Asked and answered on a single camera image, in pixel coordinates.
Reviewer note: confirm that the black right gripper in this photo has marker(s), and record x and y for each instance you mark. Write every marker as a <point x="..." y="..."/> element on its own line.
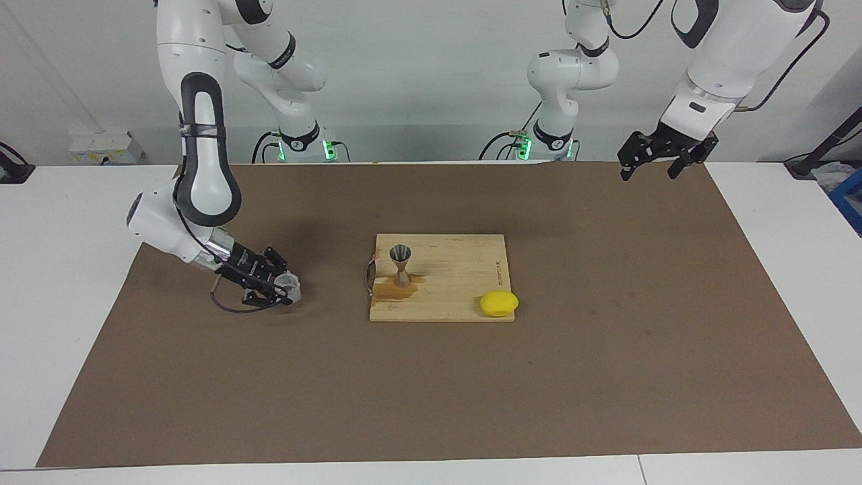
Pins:
<point x="246" y="266"/>

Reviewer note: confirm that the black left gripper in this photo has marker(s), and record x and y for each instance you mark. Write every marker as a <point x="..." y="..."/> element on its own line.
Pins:
<point x="680" y="143"/>

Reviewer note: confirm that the clear plastic cup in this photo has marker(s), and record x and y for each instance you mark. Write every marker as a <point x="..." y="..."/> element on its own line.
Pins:
<point x="291" y="286"/>

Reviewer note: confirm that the steel double jigger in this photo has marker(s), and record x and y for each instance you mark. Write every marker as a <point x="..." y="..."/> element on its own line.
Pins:
<point x="402" y="266"/>

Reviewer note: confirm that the brown table mat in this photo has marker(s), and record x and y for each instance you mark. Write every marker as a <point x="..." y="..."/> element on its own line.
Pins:
<point x="269" y="391"/>

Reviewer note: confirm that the black tripod leg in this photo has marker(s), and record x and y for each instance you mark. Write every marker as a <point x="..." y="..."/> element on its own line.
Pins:
<point x="825" y="145"/>

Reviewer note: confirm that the crumpled clear plastic bag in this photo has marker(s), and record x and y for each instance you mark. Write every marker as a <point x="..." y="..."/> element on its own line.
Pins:
<point x="832" y="176"/>

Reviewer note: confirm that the wooden cutting board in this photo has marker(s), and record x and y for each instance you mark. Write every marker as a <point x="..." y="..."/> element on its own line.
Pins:
<point x="458" y="276"/>

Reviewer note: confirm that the yellow lemon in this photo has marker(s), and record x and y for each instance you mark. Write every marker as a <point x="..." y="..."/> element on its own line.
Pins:
<point x="499" y="304"/>

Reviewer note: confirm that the black stand base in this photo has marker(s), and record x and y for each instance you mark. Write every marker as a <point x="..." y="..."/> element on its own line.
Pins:
<point x="13" y="172"/>

